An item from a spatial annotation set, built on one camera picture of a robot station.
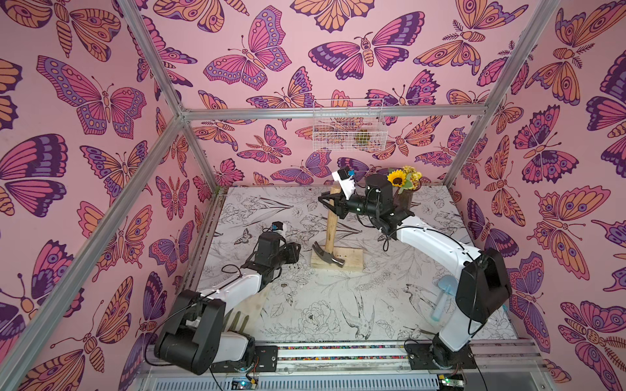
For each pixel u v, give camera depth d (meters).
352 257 0.92
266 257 0.69
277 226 0.80
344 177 0.67
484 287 0.45
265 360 0.73
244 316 0.81
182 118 0.93
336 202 0.73
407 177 0.88
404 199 0.97
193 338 0.42
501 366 0.73
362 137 0.92
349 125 0.95
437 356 0.65
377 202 0.62
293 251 0.79
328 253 0.87
